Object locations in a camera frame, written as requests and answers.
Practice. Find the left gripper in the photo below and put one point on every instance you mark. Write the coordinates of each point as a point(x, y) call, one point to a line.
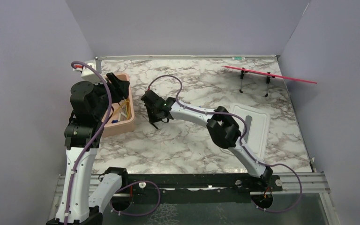
point(120, 88)

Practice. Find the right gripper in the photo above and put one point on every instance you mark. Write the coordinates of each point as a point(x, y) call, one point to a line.
point(152, 120)

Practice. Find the amber rubber tubing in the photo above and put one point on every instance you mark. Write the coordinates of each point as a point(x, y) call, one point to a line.
point(123, 112)

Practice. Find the pink plastic bin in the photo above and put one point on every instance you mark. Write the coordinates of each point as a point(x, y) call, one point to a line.
point(121, 127)

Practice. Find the clear plastic lid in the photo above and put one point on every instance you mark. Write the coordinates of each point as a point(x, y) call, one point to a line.
point(258, 124)

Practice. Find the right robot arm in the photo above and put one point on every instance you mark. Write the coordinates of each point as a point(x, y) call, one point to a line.
point(222, 126)

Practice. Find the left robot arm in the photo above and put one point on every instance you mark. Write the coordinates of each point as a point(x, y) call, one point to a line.
point(90, 102)

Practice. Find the red-edged glass shelf stand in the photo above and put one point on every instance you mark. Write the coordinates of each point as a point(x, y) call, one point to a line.
point(268, 76)

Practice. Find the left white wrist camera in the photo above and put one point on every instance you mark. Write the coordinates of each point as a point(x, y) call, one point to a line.
point(87, 74)

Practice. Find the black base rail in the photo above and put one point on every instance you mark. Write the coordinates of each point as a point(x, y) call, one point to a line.
point(207, 188)

